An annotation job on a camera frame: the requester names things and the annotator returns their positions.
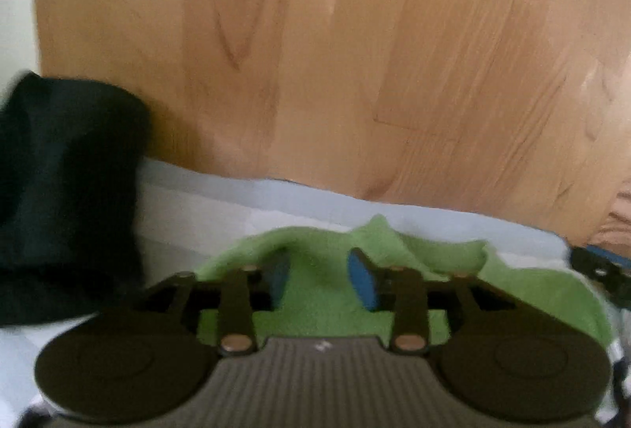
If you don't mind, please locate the brown cushion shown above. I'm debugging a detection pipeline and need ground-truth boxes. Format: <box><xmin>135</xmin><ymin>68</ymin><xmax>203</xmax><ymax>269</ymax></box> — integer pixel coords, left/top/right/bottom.
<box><xmin>589</xmin><ymin>181</ymin><xmax>631</xmax><ymax>258</ymax></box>

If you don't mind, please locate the black folded garment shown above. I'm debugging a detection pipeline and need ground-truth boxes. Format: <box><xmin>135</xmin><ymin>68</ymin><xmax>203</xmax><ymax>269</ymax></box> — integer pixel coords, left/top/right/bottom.
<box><xmin>1</xmin><ymin>73</ymin><xmax>150</xmax><ymax>327</ymax></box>

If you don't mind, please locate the wood pattern vinyl sheet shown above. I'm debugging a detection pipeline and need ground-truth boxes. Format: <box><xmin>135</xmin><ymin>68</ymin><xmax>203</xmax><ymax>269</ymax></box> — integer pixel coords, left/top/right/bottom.
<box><xmin>34</xmin><ymin>0</ymin><xmax>630</xmax><ymax>243</ymax></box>

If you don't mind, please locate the green black white knit sweater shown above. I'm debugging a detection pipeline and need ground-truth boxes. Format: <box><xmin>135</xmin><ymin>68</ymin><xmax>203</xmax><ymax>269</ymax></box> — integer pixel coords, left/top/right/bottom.
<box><xmin>198</xmin><ymin>216</ymin><xmax>617</xmax><ymax>348</ymax></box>

